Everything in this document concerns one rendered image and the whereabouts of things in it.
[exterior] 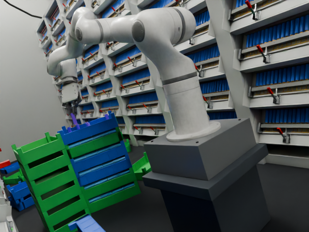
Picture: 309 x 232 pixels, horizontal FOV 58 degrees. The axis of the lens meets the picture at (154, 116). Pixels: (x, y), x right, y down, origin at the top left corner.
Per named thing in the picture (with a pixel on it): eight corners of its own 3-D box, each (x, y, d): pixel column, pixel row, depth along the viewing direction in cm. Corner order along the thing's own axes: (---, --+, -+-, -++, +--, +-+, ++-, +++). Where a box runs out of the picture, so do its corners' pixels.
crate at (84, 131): (114, 122, 171) (110, 110, 170) (118, 126, 152) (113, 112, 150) (66, 139, 165) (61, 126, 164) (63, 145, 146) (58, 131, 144)
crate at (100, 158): (123, 146, 174) (118, 134, 172) (128, 153, 154) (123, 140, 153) (75, 164, 168) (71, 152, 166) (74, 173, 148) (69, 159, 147)
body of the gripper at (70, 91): (82, 82, 156) (83, 101, 153) (66, 87, 159) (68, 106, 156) (73, 78, 149) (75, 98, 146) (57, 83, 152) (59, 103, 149)
